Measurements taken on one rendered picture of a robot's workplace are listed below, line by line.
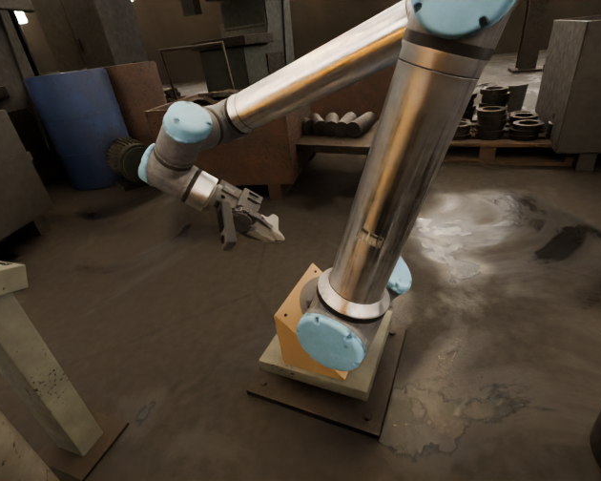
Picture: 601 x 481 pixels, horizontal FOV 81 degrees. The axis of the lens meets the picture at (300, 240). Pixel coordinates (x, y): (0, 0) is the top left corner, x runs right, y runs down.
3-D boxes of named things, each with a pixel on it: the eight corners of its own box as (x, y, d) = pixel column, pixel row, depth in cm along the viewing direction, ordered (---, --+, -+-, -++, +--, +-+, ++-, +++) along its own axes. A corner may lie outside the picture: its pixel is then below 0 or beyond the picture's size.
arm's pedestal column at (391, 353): (300, 308, 137) (298, 293, 133) (406, 331, 121) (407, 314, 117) (246, 394, 106) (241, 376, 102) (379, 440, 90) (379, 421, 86)
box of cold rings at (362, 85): (412, 116, 401) (416, 41, 364) (410, 135, 334) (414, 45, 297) (324, 120, 433) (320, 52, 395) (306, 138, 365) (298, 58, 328)
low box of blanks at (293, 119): (317, 164, 290) (308, 77, 257) (296, 200, 229) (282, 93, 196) (214, 168, 312) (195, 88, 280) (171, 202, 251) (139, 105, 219)
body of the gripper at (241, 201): (265, 198, 90) (223, 174, 87) (256, 222, 85) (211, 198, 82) (254, 213, 96) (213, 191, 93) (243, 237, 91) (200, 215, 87)
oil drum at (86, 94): (107, 192, 287) (57, 72, 242) (56, 190, 307) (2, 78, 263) (155, 167, 334) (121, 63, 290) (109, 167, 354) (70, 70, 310)
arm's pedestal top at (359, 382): (303, 302, 128) (302, 292, 126) (392, 320, 115) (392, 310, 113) (260, 369, 104) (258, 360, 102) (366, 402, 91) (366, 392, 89)
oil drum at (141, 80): (156, 169, 329) (122, 63, 285) (109, 169, 349) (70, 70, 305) (193, 150, 376) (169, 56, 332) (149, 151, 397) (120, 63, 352)
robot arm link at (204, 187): (191, 189, 79) (180, 211, 86) (211, 199, 81) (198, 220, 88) (206, 163, 85) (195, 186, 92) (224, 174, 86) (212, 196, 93)
